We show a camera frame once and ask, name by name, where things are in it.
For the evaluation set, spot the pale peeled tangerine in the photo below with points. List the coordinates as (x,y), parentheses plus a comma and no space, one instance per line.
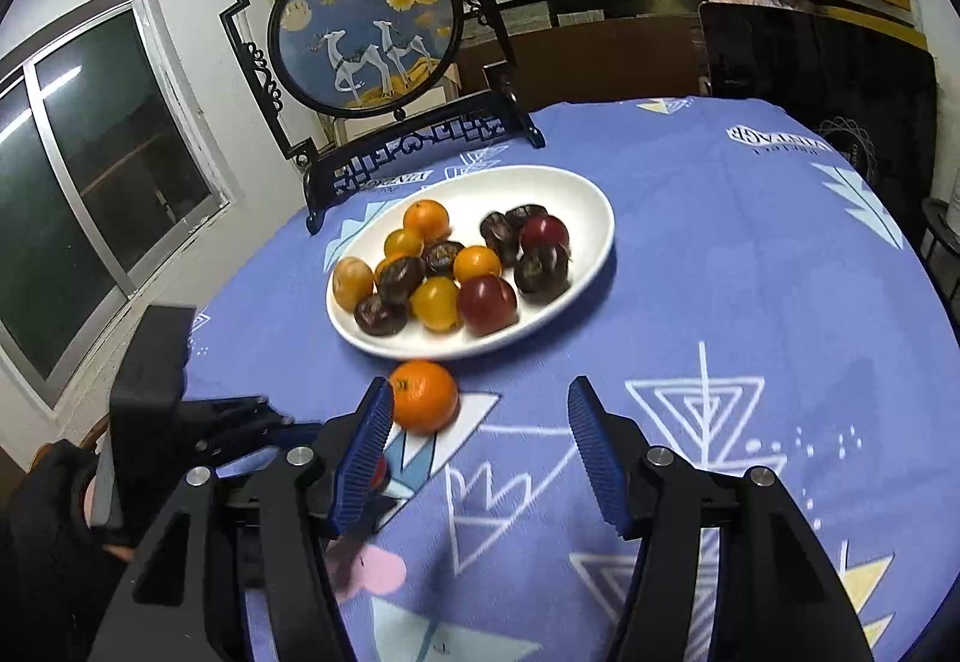
(352,281)

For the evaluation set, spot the orange kumquat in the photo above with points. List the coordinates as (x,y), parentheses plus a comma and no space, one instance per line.
(404,242)
(477,261)

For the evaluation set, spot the yellow orange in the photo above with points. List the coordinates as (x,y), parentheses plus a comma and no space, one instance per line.
(381,266)

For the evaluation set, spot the window with grey frame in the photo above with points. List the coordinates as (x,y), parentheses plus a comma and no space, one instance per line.
(106,172)

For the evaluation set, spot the dark water chestnut top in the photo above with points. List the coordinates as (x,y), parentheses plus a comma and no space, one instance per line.
(501,237)

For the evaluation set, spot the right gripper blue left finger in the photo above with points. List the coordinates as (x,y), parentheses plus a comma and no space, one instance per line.
(182,597)

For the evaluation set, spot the round deer screen ornament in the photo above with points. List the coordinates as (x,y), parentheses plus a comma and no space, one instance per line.
(335,82)

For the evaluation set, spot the left hand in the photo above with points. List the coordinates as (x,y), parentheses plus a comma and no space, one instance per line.
(125,554)

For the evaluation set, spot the yellow kumquat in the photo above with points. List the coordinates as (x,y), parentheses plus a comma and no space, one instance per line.
(434,303)

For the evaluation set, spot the dark water chestnut upper left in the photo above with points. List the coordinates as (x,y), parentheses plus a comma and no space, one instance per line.
(518,216)

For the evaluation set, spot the large dark water chestnut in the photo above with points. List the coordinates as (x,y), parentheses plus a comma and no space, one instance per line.
(542,273)

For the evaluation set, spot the dark water chestnut middle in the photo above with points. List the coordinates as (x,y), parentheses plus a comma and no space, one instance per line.
(439,257)

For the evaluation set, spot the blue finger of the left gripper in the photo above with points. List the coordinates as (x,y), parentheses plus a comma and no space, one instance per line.
(218,431)
(300,440)

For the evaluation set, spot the red cherry tomato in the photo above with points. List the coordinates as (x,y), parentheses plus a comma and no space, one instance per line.
(382,475)

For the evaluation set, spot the white oval plate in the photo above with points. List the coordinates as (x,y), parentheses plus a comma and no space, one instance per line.
(579,203)

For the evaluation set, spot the orange tangerine left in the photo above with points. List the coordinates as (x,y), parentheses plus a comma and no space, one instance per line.
(429,219)

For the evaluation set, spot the dark water chestnut alone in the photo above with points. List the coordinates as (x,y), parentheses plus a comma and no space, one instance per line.
(377,317)

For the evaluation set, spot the dark red plum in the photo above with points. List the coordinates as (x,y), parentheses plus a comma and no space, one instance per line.
(487,304)

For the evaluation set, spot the blue patterned tablecloth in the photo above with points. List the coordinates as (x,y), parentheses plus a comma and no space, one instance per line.
(758,308)

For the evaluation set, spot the red plum behind finger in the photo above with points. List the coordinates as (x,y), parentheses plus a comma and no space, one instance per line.
(544,229)

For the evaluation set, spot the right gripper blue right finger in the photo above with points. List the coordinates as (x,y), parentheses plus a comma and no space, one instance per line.
(779,597)

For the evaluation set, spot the orange tangerine near plate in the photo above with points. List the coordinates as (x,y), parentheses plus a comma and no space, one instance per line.
(426,396)

